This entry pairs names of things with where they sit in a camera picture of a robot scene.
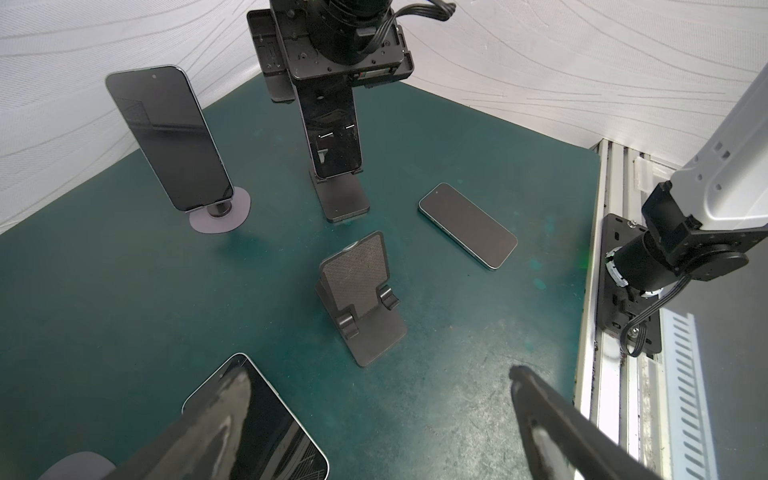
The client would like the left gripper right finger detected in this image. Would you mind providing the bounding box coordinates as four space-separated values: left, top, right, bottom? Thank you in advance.
509 365 658 479

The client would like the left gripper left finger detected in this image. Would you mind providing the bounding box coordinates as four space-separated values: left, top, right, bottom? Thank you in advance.
107 367 252 479

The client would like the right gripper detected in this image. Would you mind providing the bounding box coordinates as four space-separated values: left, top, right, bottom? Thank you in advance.
246 1 415 103

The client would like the white phone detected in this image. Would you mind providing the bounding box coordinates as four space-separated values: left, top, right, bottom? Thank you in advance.
181 352 330 479

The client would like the teal phone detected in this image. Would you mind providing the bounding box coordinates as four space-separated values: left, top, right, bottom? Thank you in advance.
418 182 518 270

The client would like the purple phone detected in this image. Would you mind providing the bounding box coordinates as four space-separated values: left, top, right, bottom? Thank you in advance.
295 77 363 180

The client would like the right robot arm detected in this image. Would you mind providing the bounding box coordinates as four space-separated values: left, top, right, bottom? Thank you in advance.
247 1 767 232

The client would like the back left round stand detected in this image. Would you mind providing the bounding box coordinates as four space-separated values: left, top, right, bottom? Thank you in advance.
39 451 116 480

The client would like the round stand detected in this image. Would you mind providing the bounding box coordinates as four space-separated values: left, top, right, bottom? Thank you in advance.
188 187 251 234
39 451 116 480

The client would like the dark angular stand right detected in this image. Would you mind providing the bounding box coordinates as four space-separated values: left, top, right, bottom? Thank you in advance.
309 167 370 223

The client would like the back centre phone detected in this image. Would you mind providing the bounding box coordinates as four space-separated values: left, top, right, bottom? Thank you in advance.
105 65 234 212

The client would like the dark centre stand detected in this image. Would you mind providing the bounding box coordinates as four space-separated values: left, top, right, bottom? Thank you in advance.
315 231 408 368

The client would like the back centre round stand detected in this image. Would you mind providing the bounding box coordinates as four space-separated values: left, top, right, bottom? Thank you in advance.
188 187 251 234

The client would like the green table mat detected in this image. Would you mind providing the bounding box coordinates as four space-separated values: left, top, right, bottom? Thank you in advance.
1 78 599 479

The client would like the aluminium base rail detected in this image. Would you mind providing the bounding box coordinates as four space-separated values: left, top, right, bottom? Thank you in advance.
573 139 672 479

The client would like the white slotted cable duct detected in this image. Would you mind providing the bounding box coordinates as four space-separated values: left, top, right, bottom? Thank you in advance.
660 309 718 479

